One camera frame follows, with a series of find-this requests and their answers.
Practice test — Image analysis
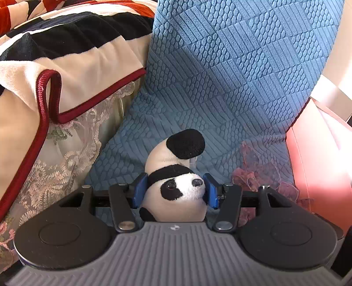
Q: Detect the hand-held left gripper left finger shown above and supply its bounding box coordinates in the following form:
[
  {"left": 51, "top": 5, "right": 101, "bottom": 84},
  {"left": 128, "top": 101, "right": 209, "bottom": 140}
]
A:
[{"left": 59, "top": 173, "right": 148, "bottom": 232}]

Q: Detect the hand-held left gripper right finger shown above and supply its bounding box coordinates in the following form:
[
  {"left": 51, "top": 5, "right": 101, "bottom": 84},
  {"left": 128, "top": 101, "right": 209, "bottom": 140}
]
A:
[{"left": 203, "top": 173, "right": 296, "bottom": 232}]

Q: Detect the panda plush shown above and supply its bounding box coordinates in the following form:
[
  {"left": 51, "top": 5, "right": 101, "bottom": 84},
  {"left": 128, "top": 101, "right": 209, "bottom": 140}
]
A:
[{"left": 139, "top": 129, "right": 207, "bottom": 223}]

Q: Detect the pink storage box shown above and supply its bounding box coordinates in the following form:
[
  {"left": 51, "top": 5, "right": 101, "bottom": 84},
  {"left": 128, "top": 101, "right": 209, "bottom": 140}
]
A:
[{"left": 286, "top": 74, "right": 352, "bottom": 237}]

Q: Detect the blue textured bed cover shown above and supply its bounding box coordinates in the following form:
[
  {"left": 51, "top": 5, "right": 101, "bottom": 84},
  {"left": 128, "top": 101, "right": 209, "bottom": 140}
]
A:
[{"left": 84, "top": 71, "right": 296, "bottom": 220}]

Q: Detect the floral lace cloth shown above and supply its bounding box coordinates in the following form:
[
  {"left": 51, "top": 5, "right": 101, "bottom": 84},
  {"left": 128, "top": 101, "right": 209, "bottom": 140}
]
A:
[{"left": 0, "top": 81, "right": 138, "bottom": 271}]

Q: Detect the blue textured cushion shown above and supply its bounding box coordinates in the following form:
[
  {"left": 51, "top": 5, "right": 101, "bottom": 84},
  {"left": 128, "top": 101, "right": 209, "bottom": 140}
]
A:
[{"left": 146, "top": 0, "right": 345, "bottom": 143}]

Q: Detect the striped blanket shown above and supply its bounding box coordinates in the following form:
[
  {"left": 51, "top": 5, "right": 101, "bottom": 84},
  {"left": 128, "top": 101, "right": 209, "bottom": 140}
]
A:
[{"left": 0, "top": 0, "right": 158, "bottom": 212}]

